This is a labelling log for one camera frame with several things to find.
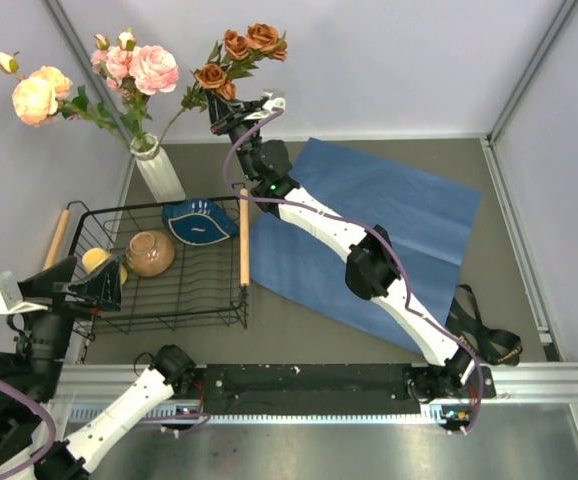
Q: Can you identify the yellow cup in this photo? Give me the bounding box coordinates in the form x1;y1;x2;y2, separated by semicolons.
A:
82;247;128;285

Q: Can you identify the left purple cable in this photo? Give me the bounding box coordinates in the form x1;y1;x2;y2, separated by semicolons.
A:
0;362;210;476

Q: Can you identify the purple cable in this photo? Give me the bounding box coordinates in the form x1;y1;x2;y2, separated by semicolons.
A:
222;107;483;435
0;362;210;476

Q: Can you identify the brown ceramic bowl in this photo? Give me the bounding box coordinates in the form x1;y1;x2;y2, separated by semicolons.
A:
126;230;176;278

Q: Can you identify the aluminium slotted rail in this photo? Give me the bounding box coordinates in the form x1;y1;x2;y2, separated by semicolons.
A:
49;362;578;433

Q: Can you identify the white ribbed ceramic vase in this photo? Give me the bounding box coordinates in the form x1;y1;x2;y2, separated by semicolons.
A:
130;133;186;203

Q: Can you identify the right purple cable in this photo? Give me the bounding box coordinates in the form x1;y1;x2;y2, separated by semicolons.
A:
222;107;483;435

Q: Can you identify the blue leaf-pattern plate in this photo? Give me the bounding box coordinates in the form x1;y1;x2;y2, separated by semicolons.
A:
161;199;240;246

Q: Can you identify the brown rose stem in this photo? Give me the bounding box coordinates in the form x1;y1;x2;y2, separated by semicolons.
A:
156;22;290;146

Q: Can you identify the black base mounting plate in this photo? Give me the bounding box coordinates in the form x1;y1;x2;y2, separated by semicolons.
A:
196;364;496;416

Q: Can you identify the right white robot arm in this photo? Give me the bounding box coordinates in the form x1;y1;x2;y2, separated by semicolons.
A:
204;92;485;406

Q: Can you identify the peach rose stem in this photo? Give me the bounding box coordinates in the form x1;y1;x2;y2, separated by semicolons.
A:
0;51;129;148

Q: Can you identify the blue wrapping paper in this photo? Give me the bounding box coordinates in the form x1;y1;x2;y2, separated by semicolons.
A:
250;138;481;352

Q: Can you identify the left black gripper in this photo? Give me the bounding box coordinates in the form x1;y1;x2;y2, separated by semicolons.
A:
13;251;124;398

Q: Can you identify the pink rose stem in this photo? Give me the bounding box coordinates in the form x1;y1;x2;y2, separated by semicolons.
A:
90;28;144;139
130;45;179;135

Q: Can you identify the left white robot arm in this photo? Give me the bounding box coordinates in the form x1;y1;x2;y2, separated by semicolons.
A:
0;256;196;479

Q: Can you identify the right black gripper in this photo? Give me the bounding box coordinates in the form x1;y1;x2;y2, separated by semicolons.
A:
203;89;262;183

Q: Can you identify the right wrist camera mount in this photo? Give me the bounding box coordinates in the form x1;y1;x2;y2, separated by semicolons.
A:
262;90;286;113

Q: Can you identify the black wire dish basket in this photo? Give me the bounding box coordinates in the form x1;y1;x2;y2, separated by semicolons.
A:
68;196;248;340

